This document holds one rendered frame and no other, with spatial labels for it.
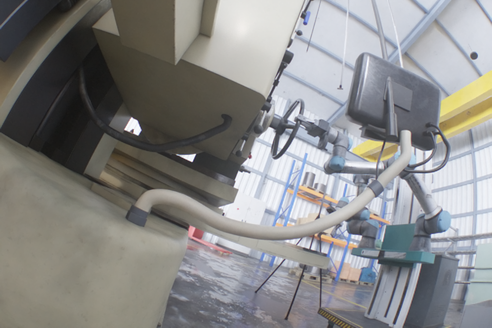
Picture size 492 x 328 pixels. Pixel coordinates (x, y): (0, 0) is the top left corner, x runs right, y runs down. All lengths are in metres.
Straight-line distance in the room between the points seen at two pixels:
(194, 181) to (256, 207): 6.78
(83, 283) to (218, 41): 0.71
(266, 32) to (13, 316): 1.03
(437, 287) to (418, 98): 1.29
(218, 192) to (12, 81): 1.26
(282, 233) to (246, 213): 7.54
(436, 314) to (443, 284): 0.21
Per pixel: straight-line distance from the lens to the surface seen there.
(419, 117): 0.77
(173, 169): 1.48
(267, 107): 0.81
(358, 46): 8.89
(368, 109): 0.68
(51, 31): 0.78
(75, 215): 0.42
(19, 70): 0.75
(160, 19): 0.56
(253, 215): 8.14
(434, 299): 1.75
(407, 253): 1.45
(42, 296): 0.48
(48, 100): 0.83
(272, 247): 1.74
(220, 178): 1.51
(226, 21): 0.81
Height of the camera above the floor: 0.67
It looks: 22 degrees up
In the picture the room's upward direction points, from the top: 22 degrees clockwise
